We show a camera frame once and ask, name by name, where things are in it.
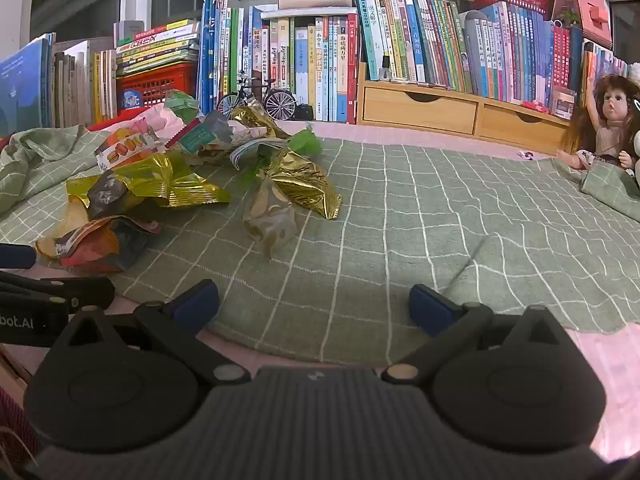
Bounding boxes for clear beige printed wrapper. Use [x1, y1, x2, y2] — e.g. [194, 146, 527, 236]
[243, 177, 299, 260]

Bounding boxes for teal and pink snack packet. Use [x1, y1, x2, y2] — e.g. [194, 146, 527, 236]
[167, 121, 217, 154]

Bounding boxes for red slotted plastic basket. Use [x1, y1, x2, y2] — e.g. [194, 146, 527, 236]
[116, 62, 199, 122]

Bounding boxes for gold patterned snack wrapper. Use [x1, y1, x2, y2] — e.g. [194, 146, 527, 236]
[227, 99, 292, 141]

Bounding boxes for black model bicycle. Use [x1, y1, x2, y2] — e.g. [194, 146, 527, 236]
[217, 71, 299, 122]

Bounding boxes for orange and dark chip bag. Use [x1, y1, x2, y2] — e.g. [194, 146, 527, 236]
[35, 215, 163, 275]

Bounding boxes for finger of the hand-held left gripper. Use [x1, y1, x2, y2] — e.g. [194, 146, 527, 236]
[0, 270, 116, 314]
[0, 244, 37, 270]

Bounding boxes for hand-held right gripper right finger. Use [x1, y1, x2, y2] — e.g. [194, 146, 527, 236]
[381, 284, 576, 386]

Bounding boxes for stack of flat-lying books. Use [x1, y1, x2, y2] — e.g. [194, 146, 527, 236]
[114, 19, 202, 79]

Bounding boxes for crumpled gold foil wrapper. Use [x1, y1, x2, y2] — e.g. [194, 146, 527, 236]
[257, 152, 344, 221]

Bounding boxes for grey snack wrapper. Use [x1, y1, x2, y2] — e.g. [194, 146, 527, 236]
[202, 109, 236, 145]

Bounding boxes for pink house-shaped box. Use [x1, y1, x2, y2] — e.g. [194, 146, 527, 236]
[550, 0, 614, 51]

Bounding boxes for yellow-gold snack wrapper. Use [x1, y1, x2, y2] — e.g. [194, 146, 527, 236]
[66, 152, 232, 221]

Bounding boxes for macaron printed snack packet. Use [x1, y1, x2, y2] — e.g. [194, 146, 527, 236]
[94, 127, 173, 172]

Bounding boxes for pink and white wrapper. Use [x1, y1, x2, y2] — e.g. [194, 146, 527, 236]
[127, 106, 201, 148]

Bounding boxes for green checked blanket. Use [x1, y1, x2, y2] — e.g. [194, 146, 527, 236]
[0, 125, 640, 366]

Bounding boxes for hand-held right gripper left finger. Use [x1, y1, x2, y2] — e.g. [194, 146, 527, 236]
[50, 279, 251, 386]

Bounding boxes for small pink toy box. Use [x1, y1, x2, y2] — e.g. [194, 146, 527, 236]
[550, 87, 576, 121]

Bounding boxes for brown-haired doll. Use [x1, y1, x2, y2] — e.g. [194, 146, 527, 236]
[556, 74, 640, 177]

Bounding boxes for wooden drawer organizer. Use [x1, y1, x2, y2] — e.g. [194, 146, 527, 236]
[357, 62, 574, 142]

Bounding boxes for green snack wrapper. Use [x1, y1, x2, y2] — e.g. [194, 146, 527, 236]
[164, 90, 202, 123]

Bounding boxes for row of pale-spined books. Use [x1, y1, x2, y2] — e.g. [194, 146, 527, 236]
[0, 32, 119, 133]

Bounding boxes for row of thin colourful books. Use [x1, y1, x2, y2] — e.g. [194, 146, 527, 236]
[582, 40, 632, 107]

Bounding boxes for row of books on organizer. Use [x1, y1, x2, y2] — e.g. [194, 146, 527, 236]
[352, 0, 584, 107]

